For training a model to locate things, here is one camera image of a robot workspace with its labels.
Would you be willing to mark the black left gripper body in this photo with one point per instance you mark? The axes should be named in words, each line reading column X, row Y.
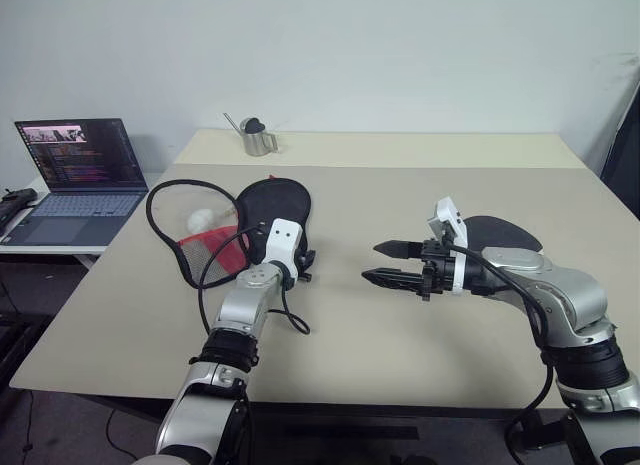
column 307, row 265

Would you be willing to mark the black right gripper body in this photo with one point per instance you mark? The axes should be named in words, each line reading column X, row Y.
column 436, row 272

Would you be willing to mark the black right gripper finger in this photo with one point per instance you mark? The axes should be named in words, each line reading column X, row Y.
column 395, row 280
column 400, row 250

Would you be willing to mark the black and red paddle case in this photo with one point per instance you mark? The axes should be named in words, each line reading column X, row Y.
column 280, row 200

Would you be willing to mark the black table tennis paddle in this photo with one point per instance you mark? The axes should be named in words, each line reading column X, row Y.
column 505, row 235

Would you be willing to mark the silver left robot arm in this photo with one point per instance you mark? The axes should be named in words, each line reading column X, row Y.
column 245, row 305

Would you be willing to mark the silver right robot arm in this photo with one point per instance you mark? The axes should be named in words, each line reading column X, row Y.
column 575, row 295

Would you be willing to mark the white table tennis ball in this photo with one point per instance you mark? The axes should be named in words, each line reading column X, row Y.
column 200, row 220

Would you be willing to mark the metal cup with spoon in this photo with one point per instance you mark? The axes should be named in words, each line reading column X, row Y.
column 257, row 142

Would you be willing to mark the black watering can lid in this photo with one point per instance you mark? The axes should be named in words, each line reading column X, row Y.
column 253, row 125

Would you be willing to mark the black framed panel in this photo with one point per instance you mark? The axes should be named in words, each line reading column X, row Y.
column 622, row 150

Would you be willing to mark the open grey laptop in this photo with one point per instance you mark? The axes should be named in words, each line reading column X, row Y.
column 75, row 150

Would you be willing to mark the white side desk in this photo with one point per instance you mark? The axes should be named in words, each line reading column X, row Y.
column 40, row 251

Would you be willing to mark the black handheld device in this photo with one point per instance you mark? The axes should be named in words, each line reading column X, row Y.
column 15, row 200

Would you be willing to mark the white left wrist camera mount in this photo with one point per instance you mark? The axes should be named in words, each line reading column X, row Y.
column 282, row 240

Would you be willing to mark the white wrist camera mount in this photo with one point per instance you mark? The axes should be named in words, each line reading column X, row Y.
column 282, row 240
column 450, row 217

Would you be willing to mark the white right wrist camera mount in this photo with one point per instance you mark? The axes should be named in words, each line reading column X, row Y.
column 450, row 217

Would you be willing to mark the black table frame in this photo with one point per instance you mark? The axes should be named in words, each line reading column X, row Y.
column 350, row 411

